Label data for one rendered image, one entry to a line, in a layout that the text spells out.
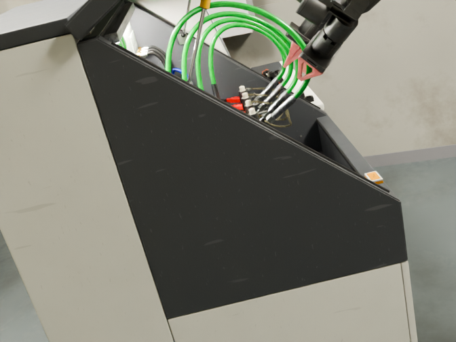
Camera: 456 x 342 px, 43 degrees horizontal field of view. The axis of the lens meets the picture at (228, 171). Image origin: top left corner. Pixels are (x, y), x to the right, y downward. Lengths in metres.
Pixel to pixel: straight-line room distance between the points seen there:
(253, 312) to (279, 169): 0.37
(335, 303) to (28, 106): 0.82
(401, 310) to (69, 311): 0.79
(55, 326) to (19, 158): 0.42
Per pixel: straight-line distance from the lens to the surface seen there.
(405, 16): 3.49
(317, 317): 1.46
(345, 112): 3.62
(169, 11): 1.85
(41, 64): 1.19
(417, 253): 2.89
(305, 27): 1.50
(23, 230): 1.32
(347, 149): 1.65
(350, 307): 1.46
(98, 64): 1.17
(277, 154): 1.23
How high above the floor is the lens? 1.60
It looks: 23 degrees down
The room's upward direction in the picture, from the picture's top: 14 degrees counter-clockwise
